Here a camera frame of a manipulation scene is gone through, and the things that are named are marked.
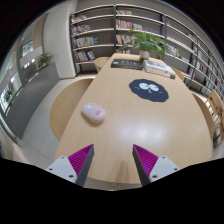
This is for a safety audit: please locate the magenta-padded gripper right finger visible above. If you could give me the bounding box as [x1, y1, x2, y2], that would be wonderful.
[132, 143, 181, 187]

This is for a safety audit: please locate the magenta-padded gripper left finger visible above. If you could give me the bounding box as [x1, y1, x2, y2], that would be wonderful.
[45, 143, 95, 188]

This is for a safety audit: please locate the pale pink computer mouse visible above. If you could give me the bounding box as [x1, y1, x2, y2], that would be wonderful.
[81, 102, 107, 124]

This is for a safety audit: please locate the dark cloud-shaped mouse pad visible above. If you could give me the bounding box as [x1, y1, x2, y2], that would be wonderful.
[128, 78, 170, 103]

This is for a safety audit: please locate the grey counter partition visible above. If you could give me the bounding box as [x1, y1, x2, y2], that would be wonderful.
[3, 63, 61, 139]

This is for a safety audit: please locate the small green plant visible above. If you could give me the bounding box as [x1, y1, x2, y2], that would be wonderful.
[3, 89, 14, 103]

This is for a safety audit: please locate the white book with orange spine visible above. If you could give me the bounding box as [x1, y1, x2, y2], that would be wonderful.
[143, 68, 176, 80]

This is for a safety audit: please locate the white illustrated book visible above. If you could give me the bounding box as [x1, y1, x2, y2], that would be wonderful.
[143, 59, 177, 77]

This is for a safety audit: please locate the green plant on counter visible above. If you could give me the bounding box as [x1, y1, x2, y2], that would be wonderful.
[36, 52, 56, 69]

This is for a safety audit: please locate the black book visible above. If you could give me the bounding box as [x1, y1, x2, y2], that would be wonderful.
[110, 58, 145, 71]

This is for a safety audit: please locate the green plant in white pot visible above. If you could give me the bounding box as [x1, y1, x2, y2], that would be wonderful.
[119, 29, 174, 62]

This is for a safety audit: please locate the grey bookshelf unit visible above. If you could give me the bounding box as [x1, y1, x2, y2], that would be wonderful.
[69, 3, 224, 98]

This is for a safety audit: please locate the wooden frame chair group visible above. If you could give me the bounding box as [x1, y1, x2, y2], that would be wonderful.
[204, 89, 224, 148]

